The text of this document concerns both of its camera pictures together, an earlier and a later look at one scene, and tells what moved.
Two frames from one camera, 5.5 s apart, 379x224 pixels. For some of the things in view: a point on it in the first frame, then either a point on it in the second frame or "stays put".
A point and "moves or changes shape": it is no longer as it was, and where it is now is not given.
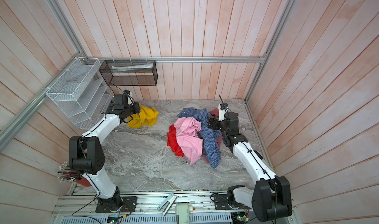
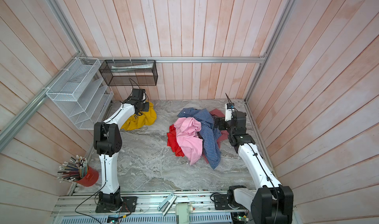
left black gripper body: (132, 109) to (144, 106)
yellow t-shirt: (147, 116) moves or changes shape
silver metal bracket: (166, 205) stays put
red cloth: (172, 141) stays put
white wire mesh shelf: (82, 91) stays put
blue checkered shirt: (211, 137) stays put
